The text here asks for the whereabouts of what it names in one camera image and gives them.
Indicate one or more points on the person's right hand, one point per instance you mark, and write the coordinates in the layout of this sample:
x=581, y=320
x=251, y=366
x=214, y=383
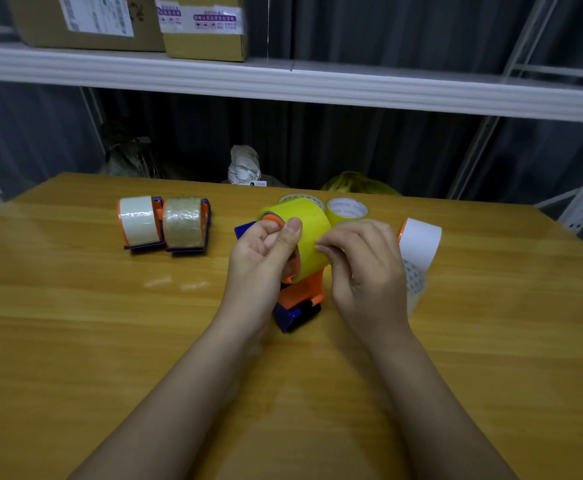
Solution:
x=371, y=284

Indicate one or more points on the person's left hand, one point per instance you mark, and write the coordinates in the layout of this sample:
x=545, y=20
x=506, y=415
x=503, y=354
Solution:
x=251, y=279

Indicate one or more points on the person's right thumb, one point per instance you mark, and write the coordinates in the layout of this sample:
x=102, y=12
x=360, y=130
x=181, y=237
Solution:
x=335, y=269

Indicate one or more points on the person's left thumb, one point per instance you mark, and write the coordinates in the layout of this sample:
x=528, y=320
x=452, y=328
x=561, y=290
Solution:
x=287, y=242

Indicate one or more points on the person's left forearm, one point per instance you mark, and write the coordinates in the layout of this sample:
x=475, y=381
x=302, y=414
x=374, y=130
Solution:
x=171, y=409

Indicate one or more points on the person's right forearm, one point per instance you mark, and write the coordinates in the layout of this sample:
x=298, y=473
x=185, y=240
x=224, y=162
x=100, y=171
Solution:
x=431, y=419

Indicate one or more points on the pale yellow tape roll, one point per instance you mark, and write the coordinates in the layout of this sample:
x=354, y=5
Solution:
x=301, y=197

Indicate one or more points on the yellow plastic bag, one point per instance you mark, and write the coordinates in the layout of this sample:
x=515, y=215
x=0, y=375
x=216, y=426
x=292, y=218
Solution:
x=359, y=184

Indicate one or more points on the white plastic bag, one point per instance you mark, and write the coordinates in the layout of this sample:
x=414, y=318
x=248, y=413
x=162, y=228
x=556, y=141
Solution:
x=244, y=164

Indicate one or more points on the white tape roll orange core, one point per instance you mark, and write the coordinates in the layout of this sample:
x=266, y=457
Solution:
x=421, y=242

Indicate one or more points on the brown tape roll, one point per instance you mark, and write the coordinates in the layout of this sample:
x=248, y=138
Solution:
x=184, y=222

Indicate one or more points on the white shelf board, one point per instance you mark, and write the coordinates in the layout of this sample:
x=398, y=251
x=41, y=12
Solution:
x=321, y=84

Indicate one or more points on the clear plastic bag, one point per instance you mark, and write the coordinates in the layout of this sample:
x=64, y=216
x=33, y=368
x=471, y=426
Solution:
x=129, y=159

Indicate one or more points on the white metal rack brace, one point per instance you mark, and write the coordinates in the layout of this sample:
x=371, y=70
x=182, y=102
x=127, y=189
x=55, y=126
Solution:
x=476, y=154

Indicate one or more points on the small cardboard box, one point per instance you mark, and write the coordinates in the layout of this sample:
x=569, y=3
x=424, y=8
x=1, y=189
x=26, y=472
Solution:
x=204, y=44

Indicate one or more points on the large cardboard box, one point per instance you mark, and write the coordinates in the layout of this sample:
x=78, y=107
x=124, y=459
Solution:
x=36, y=24

